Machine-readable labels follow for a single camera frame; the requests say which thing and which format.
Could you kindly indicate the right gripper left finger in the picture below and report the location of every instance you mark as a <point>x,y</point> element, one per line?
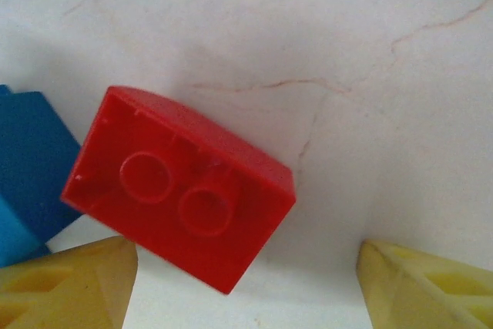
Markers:
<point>65,290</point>

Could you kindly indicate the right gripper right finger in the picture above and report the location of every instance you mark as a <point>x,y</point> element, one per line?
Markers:
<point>431,294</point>

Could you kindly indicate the blue lego brick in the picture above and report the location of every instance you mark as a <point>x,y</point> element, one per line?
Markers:
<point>34,159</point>

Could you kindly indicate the red lego brick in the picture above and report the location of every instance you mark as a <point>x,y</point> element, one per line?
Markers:
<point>173,198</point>

